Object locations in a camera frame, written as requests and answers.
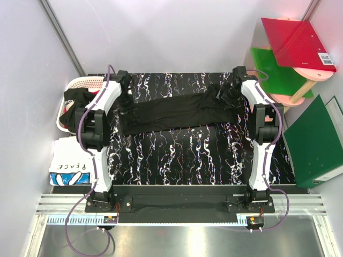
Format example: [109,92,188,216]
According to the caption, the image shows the white plastic laundry basket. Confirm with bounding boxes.
[56,75,105,133]

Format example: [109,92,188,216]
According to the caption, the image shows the pink wooden tiered shelf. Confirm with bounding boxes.
[251,17,335,111]

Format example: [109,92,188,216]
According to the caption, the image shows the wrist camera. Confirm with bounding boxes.
[117,70,132,88]
[232,66,248,81]

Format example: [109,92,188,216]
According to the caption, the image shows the black printed t-shirt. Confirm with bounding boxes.
[119,84,237,136]

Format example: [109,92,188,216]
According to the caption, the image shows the aluminium frame rail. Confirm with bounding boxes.
[24,194,341,257]

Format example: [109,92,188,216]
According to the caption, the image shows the light green plastic folder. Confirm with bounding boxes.
[250,48,307,96]

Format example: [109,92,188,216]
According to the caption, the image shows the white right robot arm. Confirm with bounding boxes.
[219,66,284,213]

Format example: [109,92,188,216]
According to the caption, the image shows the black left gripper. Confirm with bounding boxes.
[116,92,137,121]

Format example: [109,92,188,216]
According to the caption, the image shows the white folded peace t-shirt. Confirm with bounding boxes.
[49,136,94,186]

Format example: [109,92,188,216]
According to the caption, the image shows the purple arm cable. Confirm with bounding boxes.
[64,64,116,255]
[222,69,290,232]

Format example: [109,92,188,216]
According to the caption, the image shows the red plastic folder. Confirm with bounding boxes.
[261,18,337,72]

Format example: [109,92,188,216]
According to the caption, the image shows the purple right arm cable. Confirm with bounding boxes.
[222,69,290,232]

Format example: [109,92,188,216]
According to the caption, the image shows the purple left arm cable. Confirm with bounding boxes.
[64,64,116,255]

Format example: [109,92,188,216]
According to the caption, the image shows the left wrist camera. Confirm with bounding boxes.
[117,70,132,88]

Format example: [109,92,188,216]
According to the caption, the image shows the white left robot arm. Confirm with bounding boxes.
[75,70,135,212]

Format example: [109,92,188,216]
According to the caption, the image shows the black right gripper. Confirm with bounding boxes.
[214,81,242,111]

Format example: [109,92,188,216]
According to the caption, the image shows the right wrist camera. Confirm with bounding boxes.
[232,66,248,81]

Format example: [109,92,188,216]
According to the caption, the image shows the dark green ring binder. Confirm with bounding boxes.
[284,96,342,188]

